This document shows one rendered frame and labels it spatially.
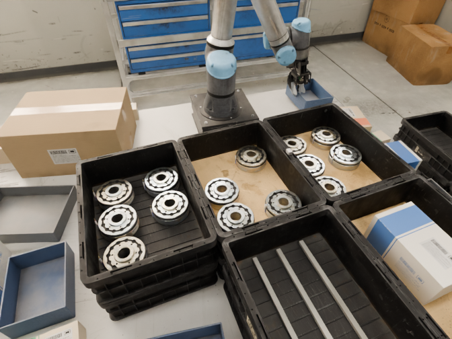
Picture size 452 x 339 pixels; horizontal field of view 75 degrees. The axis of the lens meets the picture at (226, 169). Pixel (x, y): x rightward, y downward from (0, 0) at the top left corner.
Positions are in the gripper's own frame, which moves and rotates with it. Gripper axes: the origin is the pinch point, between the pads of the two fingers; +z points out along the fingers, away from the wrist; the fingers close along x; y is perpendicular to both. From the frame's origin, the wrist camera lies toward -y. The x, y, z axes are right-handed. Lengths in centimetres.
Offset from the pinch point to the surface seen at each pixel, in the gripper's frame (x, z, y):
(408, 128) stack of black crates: 57, 27, 18
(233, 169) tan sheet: -44, -13, 51
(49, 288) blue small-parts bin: -104, -8, 71
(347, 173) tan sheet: -9, -8, 62
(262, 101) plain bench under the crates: -15.1, 4.7, -7.0
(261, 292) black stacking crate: -49, -13, 92
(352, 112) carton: 17.1, 1.4, 22.8
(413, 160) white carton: 20, 0, 58
